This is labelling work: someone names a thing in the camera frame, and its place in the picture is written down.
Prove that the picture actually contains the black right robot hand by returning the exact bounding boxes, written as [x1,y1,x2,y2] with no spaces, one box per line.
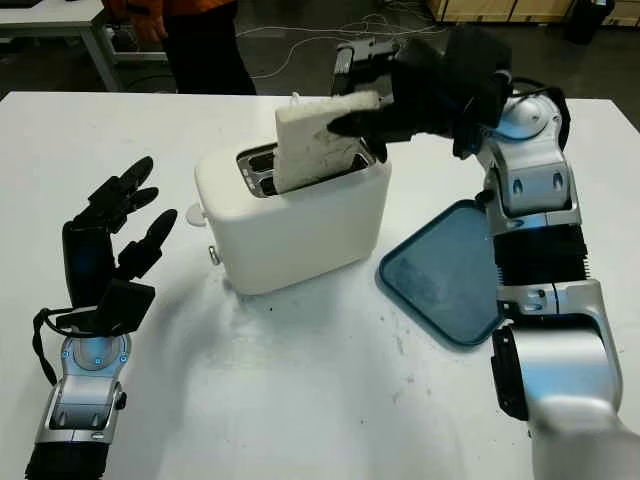
[327,24,514,164]

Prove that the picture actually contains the white desk with metal legs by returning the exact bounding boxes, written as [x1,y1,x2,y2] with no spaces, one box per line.
[0,0,176,91]

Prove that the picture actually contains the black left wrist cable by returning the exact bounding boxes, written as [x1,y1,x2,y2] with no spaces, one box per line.
[32,308,71,386]

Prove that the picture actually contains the white cable on floor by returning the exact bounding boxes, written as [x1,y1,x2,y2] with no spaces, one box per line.
[234,12,446,81]

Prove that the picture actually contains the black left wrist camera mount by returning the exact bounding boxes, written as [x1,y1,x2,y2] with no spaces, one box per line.
[52,278,155,335]

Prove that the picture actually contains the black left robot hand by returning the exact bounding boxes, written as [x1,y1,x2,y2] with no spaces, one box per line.
[62,155,179,309]

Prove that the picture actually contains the white bread slice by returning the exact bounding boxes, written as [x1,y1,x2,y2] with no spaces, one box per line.
[273,91,381,194]

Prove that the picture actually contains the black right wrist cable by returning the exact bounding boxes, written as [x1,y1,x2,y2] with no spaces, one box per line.
[499,77,571,146]

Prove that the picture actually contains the stacked wooden crates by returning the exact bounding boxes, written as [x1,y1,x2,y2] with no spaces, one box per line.
[427,0,640,24]

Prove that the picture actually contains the person in orange jacket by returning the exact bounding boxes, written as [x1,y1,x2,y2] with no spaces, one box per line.
[124,0,257,96]

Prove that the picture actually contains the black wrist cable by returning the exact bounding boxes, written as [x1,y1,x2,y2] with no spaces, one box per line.
[32,308,71,386]
[499,77,571,146]

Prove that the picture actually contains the blue plastic tray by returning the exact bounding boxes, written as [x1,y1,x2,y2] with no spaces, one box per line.
[378,198,511,354]

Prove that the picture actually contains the white two-slot toaster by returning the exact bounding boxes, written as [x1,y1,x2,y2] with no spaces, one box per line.
[194,130,393,297]

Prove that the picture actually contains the black waste bin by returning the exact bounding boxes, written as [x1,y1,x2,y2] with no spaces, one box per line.
[564,0,616,44]

